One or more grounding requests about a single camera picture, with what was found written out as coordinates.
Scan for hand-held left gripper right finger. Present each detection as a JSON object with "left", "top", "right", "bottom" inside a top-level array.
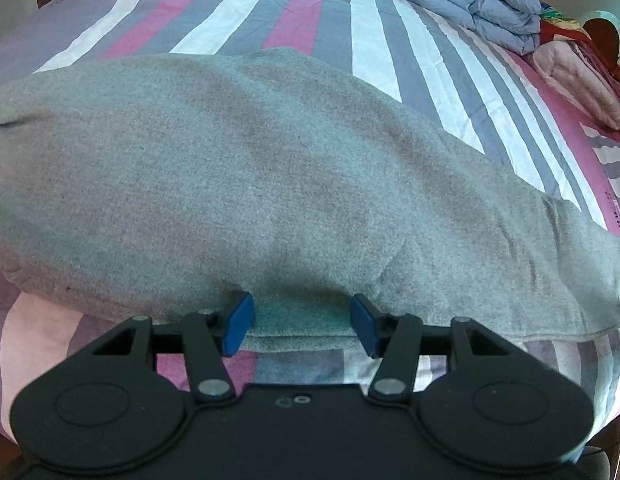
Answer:
[{"left": 351, "top": 293, "right": 522, "bottom": 404}]

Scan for folded pink blanket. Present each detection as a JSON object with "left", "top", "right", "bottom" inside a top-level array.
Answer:
[{"left": 532, "top": 40, "right": 620, "bottom": 131}]

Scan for striped bed sheet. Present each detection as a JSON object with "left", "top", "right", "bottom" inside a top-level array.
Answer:
[{"left": 0, "top": 0, "right": 620, "bottom": 446}]

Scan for red patterned cloth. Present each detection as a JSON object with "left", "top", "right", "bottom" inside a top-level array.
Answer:
[{"left": 539, "top": 5, "right": 620, "bottom": 106}]

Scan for grey pants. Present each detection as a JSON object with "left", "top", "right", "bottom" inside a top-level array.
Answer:
[{"left": 0, "top": 47, "right": 620, "bottom": 352}]

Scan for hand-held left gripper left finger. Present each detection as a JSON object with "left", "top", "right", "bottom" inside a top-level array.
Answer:
[{"left": 94, "top": 291, "right": 255, "bottom": 404}]

